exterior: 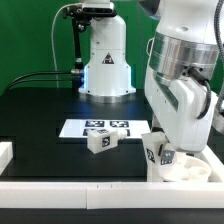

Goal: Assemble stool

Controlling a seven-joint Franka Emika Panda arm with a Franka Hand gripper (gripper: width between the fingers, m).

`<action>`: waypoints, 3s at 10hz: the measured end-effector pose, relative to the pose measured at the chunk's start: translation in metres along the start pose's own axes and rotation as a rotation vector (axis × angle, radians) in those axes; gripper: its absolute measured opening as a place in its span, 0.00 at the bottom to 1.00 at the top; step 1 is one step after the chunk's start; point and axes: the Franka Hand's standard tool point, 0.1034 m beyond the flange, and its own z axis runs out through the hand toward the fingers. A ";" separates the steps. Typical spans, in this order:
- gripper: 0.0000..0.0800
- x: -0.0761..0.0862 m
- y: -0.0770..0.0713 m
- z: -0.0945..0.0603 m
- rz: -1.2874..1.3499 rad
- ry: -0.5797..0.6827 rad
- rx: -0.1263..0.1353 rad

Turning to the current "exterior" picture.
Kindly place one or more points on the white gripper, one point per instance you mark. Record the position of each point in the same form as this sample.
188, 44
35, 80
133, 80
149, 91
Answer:
177, 108

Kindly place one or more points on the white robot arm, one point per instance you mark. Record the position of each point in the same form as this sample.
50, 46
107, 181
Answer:
182, 57

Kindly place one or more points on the white round stool seat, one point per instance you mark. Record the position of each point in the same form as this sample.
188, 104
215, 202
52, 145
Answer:
182, 168

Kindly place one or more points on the white marker sheet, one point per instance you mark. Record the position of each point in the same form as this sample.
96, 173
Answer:
78, 128

